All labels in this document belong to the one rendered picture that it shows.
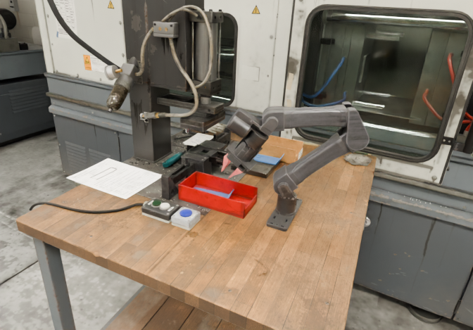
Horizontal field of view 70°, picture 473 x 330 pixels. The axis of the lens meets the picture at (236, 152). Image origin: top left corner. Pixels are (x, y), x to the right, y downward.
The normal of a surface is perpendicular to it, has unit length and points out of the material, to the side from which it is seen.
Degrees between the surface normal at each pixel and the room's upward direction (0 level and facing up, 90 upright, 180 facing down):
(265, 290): 0
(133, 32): 90
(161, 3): 90
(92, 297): 0
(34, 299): 0
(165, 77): 90
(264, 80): 90
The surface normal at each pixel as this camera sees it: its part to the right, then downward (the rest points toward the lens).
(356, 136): -0.07, 0.40
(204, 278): 0.05, -0.91
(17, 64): 0.88, 0.23
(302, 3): -0.47, 0.33
